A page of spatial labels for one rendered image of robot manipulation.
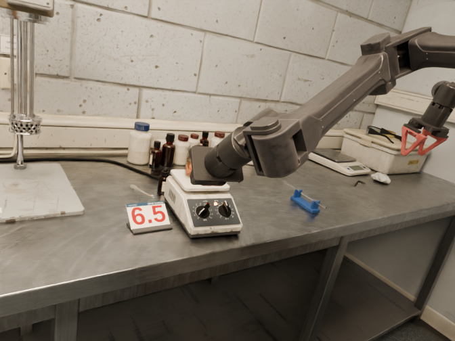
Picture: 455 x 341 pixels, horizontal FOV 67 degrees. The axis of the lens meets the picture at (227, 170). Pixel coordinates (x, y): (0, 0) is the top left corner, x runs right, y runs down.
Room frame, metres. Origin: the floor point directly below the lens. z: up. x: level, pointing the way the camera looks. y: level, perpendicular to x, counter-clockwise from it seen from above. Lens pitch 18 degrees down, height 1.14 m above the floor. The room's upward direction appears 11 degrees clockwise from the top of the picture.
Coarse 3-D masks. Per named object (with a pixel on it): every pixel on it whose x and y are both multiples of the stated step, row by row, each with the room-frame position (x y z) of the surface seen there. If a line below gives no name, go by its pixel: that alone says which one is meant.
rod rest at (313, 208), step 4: (296, 192) 1.01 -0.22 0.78; (292, 196) 1.02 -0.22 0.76; (296, 196) 1.01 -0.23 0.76; (300, 196) 1.02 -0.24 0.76; (296, 200) 1.00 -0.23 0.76; (300, 200) 0.99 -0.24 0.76; (304, 200) 1.00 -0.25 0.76; (300, 204) 0.98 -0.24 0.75; (304, 204) 0.97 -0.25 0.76; (308, 204) 0.97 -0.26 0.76; (312, 204) 0.94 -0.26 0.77; (316, 204) 0.95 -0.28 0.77; (308, 208) 0.95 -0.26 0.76; (312, 208) 0.94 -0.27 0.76; (316, 208) 0.95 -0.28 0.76; (312, 212) 0.94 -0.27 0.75; (316, 212) 0.95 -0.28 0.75
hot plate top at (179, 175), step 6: (174, 174) 0.80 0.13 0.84; (180, 174) 0.81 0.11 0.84; (180, 180) 0.77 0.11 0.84; (186, 180) 0.77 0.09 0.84; (186, 186) 0.74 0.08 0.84; (192, 186) 0.74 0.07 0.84; (198, 186) 0.75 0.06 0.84; (204, 186) 0.76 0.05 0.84; (210, 186) 0.76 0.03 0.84; (216, 186) 0.77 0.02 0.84; (222, 186) 0.78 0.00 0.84; (228, 186) 0.79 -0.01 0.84
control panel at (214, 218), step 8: (192, 200) 0.72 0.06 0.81; (200, 200) 0.73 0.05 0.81; (208, 200) 0.74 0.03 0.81; (216, 200) 0.75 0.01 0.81; (224, 200) 0.76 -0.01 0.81; (192, 208) 0.70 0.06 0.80; (216, 208) 0.73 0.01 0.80; (232, 208) 0.75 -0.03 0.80; (192, 216) 0.68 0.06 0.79; (216, 216) 0.71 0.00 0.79; (232, 216) 0.73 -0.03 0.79; (200, 224) 0.67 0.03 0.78; (208, 224) 0.68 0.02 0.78; (216, 224) 0.69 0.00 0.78; (224, 224) 0.70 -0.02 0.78; (232, 224) 0.71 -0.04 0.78
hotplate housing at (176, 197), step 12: (168, 180) 0.81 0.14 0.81; (168, 192) 0.80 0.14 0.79; (180, 192) 0.74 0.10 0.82; (192, 192) 0.75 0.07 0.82; (204, 192) 0.76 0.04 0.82; (216, 192) 0.78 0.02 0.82; (168, 204) 0.80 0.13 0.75; (180, 204) 0.72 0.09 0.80; (180, 216) 0.71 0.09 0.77; (192, 228) 0.66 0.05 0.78; (204, 228) 0.67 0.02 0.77; (216, 228) 0.69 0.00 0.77; (228, 228) 0.70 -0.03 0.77; (240, 228) 0.72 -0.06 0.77
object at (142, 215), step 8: (128, 208) 0.68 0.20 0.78; (136, 208) 0.69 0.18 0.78; (144, 208) 0.70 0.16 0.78; (152, 208) 0.71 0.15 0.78; (160, 208) 0.72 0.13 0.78; (136, 216) 0.67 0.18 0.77; (144, 216) 0.68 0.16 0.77; (152, 216) 0.69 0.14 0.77; (160, 216) 0.70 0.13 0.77; (136, 224) 0.66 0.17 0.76; (144, 224) 0.67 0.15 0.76
